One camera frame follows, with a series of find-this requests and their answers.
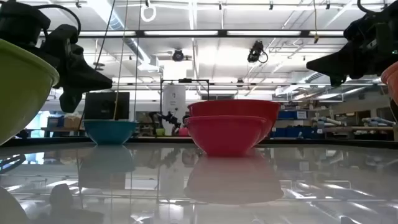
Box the black monitor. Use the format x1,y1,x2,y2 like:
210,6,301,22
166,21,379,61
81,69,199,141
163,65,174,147
84,91,131,121

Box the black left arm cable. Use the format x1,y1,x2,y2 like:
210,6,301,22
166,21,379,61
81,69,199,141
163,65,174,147
33,4,82,35

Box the black dome camera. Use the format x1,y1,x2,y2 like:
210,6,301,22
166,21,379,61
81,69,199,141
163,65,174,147
171,49,185,62

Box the cardboard box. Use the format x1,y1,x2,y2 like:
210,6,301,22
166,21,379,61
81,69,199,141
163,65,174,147
63,115,83,130

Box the teal plastic bowl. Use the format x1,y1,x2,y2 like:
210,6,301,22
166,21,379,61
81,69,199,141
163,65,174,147
83,119,138,146

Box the green plastic bowl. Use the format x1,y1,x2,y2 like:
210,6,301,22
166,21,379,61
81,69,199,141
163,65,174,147
0,39,60,146

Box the black overhead camera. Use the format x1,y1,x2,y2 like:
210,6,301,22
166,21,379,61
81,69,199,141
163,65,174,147
246,40,269,64

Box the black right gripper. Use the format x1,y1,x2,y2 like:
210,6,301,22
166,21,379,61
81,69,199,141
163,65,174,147
305,1,398,88

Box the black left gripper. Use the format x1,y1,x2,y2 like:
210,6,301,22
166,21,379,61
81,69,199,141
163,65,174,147
40,24,113,114

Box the blue storage bins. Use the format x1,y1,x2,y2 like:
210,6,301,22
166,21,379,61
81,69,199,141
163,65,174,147
277,110,308,121

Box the white pillar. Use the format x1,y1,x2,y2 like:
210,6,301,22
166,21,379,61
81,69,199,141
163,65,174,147
162,84,187,136

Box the small pink plastic bowl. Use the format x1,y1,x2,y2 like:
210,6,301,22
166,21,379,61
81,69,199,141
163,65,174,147
185,115,268,157

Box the white hanging ring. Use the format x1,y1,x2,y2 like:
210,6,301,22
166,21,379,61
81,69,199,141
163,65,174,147
140,4,157,23

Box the black overhead frame beam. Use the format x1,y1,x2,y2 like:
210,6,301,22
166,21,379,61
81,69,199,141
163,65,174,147
39,29,345,39

